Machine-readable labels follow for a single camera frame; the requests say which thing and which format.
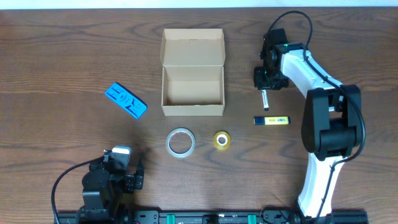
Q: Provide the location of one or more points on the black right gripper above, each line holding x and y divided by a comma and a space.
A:
260, 84

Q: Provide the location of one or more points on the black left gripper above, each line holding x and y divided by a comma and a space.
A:
135, 180

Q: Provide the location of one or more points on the black white marker pen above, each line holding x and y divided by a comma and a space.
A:
265, 100

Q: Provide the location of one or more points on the yellow highlighter pen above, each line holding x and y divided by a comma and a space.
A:
271, 120

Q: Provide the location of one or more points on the blue plastic tape dispenser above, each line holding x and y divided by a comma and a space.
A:
126, 100

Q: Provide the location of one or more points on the small yellow tape roll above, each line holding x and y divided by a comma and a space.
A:
222, 140

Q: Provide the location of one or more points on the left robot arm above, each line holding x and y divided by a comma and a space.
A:
103, 189

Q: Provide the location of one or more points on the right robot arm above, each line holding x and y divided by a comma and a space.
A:
332, 123

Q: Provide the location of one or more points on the large clear tape roll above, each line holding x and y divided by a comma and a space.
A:
180, 143

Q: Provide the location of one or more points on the open cardboard box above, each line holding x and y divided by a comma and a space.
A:
193, 72

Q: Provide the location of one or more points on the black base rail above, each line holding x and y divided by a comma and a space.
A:
248, 217

